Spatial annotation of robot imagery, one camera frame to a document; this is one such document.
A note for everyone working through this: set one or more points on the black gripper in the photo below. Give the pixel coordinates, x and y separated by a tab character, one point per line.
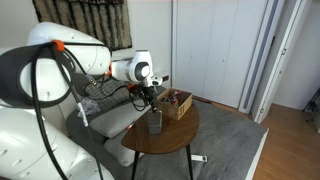
145	93

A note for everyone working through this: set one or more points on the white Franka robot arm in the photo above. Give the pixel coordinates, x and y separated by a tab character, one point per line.
33	116

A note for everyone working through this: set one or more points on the wooden crate box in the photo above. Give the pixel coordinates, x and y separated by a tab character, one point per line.
173	108

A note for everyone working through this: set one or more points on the red items in crate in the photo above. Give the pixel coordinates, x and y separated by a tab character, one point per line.
174	99

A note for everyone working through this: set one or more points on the white bedside shelf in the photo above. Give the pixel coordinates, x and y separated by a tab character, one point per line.
165	79

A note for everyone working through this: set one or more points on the dark wooden side table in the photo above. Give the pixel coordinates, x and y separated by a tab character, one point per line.
170	136

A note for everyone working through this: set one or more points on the light grey large pillow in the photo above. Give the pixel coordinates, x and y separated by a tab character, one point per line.
113	121

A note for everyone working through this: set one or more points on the checked grey cushion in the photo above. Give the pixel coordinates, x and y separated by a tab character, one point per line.
110	96

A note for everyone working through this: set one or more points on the clear plastic bag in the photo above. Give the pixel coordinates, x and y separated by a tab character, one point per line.
89	107

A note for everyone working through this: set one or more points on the white remote control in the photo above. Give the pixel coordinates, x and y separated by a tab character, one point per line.
199	158

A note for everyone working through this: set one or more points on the grey sofa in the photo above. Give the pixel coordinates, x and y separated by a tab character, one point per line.
80	126

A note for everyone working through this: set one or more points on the white wardrobe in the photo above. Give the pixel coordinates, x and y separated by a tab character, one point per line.
213	50

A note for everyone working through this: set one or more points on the grey floor carpet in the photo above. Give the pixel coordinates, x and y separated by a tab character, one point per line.
226	143

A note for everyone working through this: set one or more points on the white sliding door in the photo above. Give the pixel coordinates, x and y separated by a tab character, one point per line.
260	56

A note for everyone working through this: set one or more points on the white room door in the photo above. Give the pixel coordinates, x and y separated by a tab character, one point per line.
283	56

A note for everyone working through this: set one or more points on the dark stand by doorway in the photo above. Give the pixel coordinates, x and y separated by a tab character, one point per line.
313	106

